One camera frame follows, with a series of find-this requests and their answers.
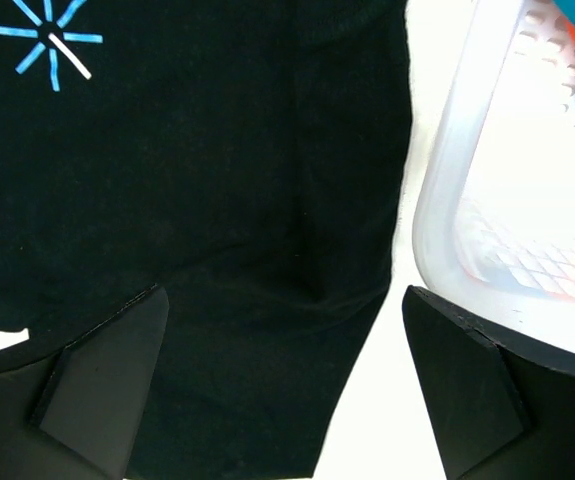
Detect white plastic basket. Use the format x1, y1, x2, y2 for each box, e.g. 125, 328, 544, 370
413, 1, 575, 353

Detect black t-shirt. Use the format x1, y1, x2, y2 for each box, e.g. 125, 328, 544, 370
0, 1, 412, 479

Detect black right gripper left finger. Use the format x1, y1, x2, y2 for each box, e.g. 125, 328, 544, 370
0, 286, 169, 479

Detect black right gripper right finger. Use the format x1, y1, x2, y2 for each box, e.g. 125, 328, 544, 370
402, 286, 575, 479

